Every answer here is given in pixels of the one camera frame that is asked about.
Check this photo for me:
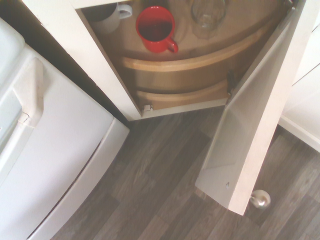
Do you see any white cabinet door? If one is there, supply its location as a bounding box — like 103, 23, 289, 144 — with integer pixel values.
194, 0, 315, 216

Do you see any wooden lazy susan shelf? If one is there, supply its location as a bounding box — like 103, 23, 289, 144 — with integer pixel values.
136, 79, 231, 111
81, 0, 288, 76

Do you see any red ceramic mug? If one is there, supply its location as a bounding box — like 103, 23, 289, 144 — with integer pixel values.
135, 6, 179, 54

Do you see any white electric stove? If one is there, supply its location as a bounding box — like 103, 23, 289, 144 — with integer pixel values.
0, 16, 131, 240

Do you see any clear drinking glass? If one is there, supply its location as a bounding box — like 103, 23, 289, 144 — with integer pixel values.
190, 0, 227, 40

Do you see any white ceramic mug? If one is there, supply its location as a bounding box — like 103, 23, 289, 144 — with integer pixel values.
89, 1, 133, 35

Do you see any round metal door knob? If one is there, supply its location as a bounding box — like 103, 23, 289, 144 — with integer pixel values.
249, 189, 272, 210

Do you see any white corner cabinet frame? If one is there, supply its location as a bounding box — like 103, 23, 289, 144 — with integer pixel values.
21, 0, 230, 123

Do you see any white oven door handle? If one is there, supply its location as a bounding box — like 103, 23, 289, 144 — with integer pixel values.
11, 56, 46, 129

